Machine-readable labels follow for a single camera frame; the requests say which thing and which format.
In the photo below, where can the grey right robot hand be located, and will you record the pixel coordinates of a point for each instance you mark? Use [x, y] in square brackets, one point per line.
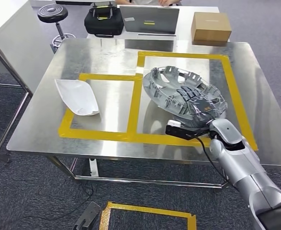
[200, 108]

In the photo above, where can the grey plastic wheel cover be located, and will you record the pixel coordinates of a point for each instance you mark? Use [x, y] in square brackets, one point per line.
[164, 85]

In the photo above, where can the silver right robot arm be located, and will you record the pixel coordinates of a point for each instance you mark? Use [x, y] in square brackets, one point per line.
[245, 165]

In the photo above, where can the yellow tape on workbench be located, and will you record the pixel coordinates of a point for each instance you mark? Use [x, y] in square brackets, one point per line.
[134, 104]

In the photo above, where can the stainless steel workbench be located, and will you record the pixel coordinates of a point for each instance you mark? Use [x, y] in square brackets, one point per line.
[106, 60]

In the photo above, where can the white curved plastic part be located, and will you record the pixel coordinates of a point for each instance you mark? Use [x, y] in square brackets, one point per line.
[79, 96]

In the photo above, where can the brown cardboard box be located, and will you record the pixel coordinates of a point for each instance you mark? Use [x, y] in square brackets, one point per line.
[210, 28]

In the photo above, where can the grey laptop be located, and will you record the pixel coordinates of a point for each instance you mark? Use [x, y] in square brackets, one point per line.
[149, 20]

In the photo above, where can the yellow floor tape square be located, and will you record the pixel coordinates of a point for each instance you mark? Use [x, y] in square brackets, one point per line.
[149, 209]

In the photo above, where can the black carry bag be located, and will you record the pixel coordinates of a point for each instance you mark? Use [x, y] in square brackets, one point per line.
[104, 23]

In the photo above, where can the white power strip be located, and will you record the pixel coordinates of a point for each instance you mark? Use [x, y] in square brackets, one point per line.
[94, 167]

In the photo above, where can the grey metal plate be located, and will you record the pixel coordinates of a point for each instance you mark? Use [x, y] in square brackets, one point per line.
[87, 216]

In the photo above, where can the black round stool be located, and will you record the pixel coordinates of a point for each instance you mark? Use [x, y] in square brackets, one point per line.
[53, 12]

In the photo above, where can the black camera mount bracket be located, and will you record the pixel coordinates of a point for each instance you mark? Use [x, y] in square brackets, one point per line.
[186, 133]

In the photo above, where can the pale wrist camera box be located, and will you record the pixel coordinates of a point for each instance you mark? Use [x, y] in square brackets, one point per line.
[174, 123]

